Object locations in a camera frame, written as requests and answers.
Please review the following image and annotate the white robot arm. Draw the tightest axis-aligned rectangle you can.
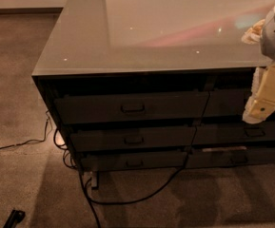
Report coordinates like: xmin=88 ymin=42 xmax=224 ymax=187
xmin=242 ymin=5 xmax=275 ymax=124

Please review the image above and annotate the dark cabinet with glass top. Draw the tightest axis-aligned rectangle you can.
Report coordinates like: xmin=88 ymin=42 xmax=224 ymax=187
xmin=31 ymin=0 xmax=275 ymax=190

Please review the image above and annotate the thin black floor cable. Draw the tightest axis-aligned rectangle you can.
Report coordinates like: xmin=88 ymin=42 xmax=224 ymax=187
xmin=0 ymin=110 xmax=52 ymax=162

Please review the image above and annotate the thick black floor cable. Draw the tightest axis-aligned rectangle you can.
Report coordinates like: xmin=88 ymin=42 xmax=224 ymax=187
xmin=78 ymin=157 xmax=188 ymax=228

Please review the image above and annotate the dark drawer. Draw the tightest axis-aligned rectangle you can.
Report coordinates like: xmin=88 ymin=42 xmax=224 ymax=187
xmin=203 ymin=88 xmax=275 ymax=118
xmin=187 ymin=147 xmax=275 ymax=169
xmin=81 ymin=150 xmax=187 ymax=171
xmin=193 ymin=122 xmax=275 ymax=145
xmin=54 ymin=91 xmax=208 ymax=124
xmin=70 ymin=125 xmax=195 ymax=152

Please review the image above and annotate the black object on floor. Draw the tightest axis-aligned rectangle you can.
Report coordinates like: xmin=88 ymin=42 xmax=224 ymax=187
xmin=3 ymin=209 xmax=26 ymax=228

